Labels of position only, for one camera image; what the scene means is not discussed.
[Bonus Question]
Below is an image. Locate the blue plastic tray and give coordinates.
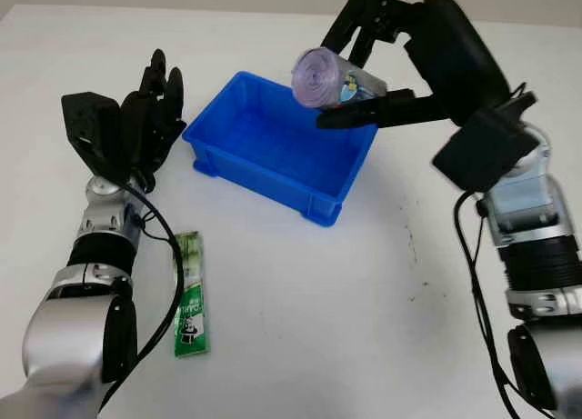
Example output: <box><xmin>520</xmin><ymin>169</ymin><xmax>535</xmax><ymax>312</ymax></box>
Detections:
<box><xmin>181</xmin><ymin>70</ymin><xmax>381</xmax><ymax>230</ymax></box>

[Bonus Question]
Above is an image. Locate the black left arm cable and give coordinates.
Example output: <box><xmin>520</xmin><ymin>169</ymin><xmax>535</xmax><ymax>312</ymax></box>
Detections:
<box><xmin>96</xmin><ymin>182</ymin><xmax>186</xmax><ymax>414</ymax></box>

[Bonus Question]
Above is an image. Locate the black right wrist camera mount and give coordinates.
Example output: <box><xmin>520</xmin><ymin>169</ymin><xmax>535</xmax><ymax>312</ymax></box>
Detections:
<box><xmin>431</xmin><ymin>94</ymin><xmax>538</xmax><ymax>194</ymax></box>

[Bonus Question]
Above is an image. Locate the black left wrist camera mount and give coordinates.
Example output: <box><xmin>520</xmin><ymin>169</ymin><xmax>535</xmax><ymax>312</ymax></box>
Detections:
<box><xmin>60</xmin><ymin>91</ymin><xmax>125</xmax><ymax>185</ymax></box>

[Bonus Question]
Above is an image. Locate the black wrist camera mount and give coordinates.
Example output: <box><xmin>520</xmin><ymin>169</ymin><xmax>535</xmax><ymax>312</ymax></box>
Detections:
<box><xmin>60</xmin><ymin>91</ymin><xmax>125</xmax><ymax>185</ymax></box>
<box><xmin>431</xmin><ymin>94</ymin><xmax>538</xmax><ymax>194</ymax></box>

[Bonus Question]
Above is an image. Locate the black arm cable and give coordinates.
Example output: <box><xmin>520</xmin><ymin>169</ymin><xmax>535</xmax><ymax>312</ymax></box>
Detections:
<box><xmin>96</xmin><ymin>182</ymin><xmax>186</xmax><ymax>414</ymax></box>
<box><xmin>454</xmin><ymin>189</ymin><xmax>525</xmax><ymax>419</ymax></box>

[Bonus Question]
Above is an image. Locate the purple roll of bags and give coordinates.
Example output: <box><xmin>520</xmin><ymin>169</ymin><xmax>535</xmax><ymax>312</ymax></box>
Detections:
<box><xmin>290</xmin><ymin>46</ymin><xmax>390</xmax><ymax>109</ymax></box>

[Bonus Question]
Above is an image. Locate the green snack packet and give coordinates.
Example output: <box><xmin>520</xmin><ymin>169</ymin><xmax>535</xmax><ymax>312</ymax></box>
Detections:
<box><xmin>173</xmin><ymin>230</ymin><xmax>214</xmax><ymax>358</ymax></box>

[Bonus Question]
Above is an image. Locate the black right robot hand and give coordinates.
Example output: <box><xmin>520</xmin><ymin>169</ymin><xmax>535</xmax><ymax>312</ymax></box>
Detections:
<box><xmin>316</xmin><ymin>0</ymin><xmax>513</xmax><ymax>130</ymax></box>

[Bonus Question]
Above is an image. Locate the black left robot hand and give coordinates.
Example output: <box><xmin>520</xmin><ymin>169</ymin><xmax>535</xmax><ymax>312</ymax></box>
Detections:
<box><xmin>118</xmin><ymin>48</ymin><xmax>189</xmax><ymax>194</ymax></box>

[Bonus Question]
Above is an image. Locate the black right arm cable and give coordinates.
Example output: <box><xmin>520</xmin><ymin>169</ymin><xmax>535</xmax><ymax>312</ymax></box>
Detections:
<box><xmin>454</xmin><ymin>189</ymin><xmax>525</xmax><ymax>419</ymax></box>

